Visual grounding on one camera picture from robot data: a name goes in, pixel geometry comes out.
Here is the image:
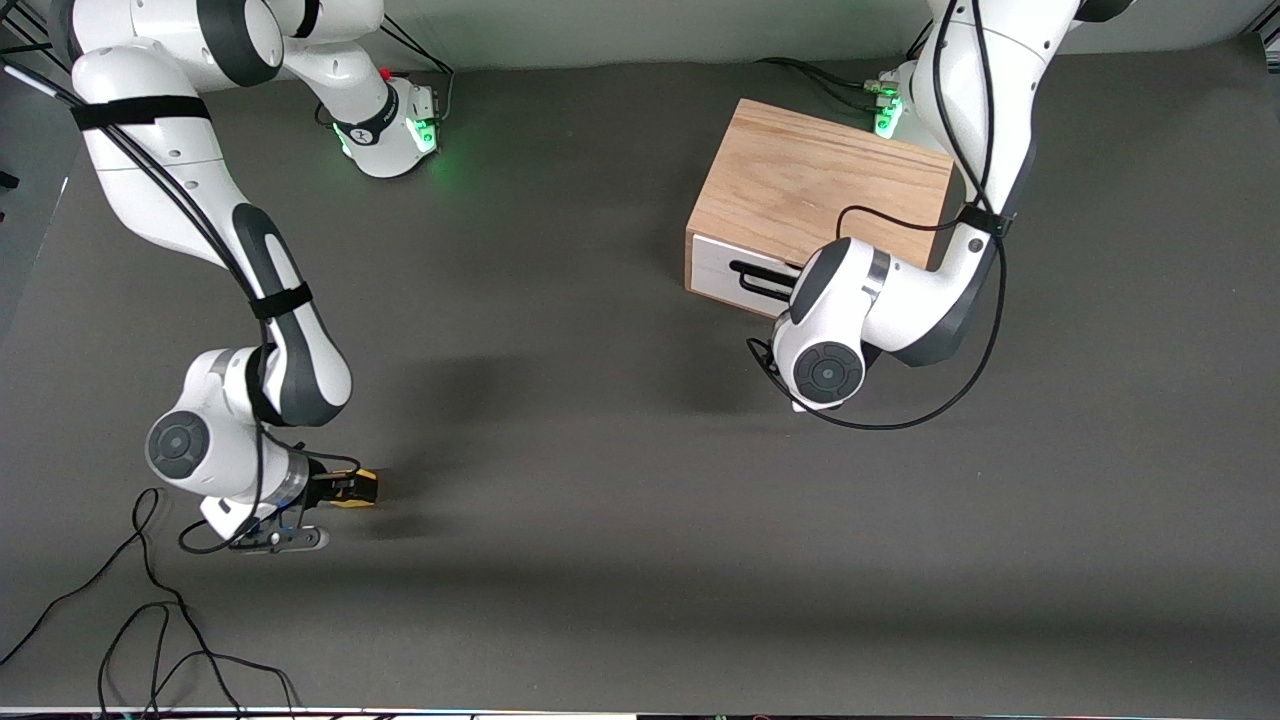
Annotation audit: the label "yellow cube block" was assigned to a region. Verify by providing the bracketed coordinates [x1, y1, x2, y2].
[330, 468, 380, 510]

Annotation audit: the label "white-fronted drawer with black handle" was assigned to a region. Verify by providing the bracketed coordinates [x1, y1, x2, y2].
[690, 234, 807, 319]

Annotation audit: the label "wooden drawer cabinet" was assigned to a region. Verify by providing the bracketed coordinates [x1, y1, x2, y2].
[684, 97, 956, 301]

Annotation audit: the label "dark grey table mat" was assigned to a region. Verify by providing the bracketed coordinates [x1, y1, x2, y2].
[0, 35, 1280, 713]

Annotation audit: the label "loose thin black cable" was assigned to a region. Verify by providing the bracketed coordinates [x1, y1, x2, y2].
[0, 487, 299, 719]

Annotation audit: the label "black velcro cable strap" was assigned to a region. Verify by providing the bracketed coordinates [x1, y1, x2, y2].
[958, 203, 1019, 238]
[70, 95, 213, 132]
[247, 284, 314, 321]

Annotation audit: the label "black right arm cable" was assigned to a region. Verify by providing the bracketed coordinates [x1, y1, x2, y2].
[0, 60, 361, 556]

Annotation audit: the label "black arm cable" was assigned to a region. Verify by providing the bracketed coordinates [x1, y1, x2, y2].
[745, 0, 1006, 432]
[0, 60, 361, 556]

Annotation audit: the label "black right arm base cables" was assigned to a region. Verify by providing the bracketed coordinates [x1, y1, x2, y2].
[362, 25, 457, 129]

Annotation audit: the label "black arm base cables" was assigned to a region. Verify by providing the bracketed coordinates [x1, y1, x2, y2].
[755, 55, 903, 113]
[362, 25, 457, 129]

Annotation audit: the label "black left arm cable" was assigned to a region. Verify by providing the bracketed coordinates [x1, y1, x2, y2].
[745, 0, 1006, 432]

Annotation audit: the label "black left arm base cables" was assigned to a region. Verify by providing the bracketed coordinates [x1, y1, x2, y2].
[755, 55, 903, 113]

